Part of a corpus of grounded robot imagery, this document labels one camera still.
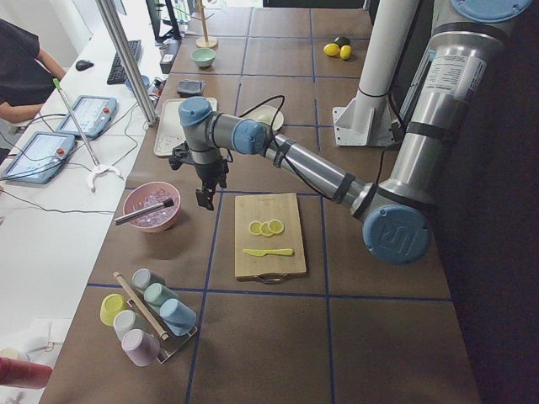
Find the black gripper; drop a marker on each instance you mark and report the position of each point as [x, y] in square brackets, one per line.
[208, 172]

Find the cream round plate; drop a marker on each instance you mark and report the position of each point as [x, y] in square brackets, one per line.
[270, 110]

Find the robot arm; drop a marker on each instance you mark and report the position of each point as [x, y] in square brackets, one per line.
[465, 37]

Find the white bear tray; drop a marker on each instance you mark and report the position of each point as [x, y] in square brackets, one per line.
[170, 133]

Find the steel muddler black tip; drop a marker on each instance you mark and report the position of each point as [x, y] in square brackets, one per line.
[143, 211]

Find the lemon slice bottom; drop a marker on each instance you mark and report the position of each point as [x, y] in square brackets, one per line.
[254, 228]

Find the lemon slice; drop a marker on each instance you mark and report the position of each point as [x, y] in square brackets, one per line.
[254, 228]
[265, 229]
[276, 226]

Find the lemon slice middle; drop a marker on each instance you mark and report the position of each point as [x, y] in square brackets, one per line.
[265, 229]

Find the pink bowl with ice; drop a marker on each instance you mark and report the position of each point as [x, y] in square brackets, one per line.
[150, 194]

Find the lemon slice top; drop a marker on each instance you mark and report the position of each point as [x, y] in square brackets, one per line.
[276, 226]

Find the yellow plastic knife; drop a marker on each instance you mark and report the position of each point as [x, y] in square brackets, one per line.
[287, 252]

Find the grey folded cloth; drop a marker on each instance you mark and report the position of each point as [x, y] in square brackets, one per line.
[190, 88]

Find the bamboo cutting board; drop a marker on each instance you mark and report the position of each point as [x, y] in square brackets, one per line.
[265, 207]

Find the grey-blue cup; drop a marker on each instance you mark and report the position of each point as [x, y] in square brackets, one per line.
[144, 277]

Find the reacher grabber stick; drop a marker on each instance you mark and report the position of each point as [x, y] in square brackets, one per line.
[98, 168]

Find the blue bowl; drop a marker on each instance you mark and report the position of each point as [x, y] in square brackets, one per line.
[143, 84]

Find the green cup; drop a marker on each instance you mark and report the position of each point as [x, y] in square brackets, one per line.
[156, 294]

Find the green bowl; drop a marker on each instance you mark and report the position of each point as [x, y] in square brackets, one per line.
[203, 57]

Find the blue cup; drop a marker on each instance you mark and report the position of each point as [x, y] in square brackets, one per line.
[178, 316]

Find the far teach pendant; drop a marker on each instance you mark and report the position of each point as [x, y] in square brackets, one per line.
[94, 114]

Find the teach pendant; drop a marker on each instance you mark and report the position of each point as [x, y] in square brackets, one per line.
[41, 158]
[94, 114]

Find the black label box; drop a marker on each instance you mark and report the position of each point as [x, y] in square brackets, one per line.
[168, 54]

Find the wooden mug tree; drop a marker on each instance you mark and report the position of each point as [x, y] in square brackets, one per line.
[206, 40]

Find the yellow cup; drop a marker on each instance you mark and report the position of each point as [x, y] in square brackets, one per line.
[111, 305]

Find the white cup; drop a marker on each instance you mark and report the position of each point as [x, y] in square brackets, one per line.
[127, 320]

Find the white cup rack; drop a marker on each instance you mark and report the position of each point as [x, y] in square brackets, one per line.
[170, 344]

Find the yellow lemon upper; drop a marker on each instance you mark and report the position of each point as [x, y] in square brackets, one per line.
[331, 50]

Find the yellow lemon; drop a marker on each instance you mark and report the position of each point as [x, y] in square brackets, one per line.
[345, 52]
[331, 50]

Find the black computer mouse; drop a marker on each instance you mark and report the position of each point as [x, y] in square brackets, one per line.
[83, 65]

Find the near teach pendant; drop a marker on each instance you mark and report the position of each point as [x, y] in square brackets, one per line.
[41, 158]

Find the pink cup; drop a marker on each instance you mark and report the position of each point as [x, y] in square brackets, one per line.
[141, 347]

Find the yellow lemon lower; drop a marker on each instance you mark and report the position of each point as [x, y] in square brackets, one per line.
[345, 52]

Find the green lime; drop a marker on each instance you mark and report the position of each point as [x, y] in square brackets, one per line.
[341, 41]

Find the seated person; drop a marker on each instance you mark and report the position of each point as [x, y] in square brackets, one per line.
[27, 74]

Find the red bottle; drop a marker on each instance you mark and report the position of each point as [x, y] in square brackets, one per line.
[23, 374]

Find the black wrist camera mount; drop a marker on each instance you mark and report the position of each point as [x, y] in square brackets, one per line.
[180, 155]

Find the aluminium frame post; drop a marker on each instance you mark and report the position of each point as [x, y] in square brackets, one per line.
[117, 34]

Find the white pole mount base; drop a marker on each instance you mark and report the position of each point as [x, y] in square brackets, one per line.
[366, 119]

